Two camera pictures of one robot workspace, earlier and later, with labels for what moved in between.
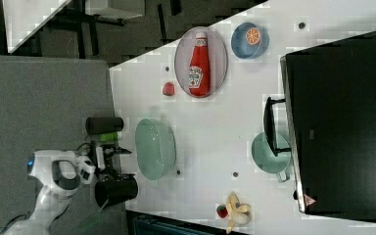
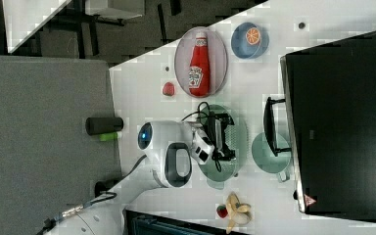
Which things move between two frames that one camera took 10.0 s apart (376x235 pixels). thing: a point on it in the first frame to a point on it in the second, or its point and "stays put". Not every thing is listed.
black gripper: x=110 y=173 to x=217 y=122
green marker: x=110 y=136 stays put
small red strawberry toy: x=221 y=211 stays put
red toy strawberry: x=167 y=89 stays put
